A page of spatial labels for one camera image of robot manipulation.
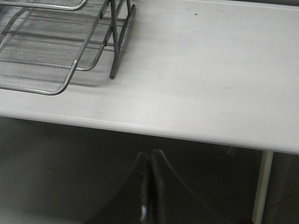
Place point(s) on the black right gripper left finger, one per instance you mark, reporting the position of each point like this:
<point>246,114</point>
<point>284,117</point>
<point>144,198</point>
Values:
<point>131,204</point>

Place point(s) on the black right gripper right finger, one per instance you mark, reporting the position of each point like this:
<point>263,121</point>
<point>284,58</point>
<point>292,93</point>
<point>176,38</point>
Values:
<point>199,188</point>

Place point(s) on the silver mesh tray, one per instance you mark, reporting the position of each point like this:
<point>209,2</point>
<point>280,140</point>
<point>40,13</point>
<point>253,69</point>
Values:
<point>35,70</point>
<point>70,5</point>

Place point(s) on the white table leg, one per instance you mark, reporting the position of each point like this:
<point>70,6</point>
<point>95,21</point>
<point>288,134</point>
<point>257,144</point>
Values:
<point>262,187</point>

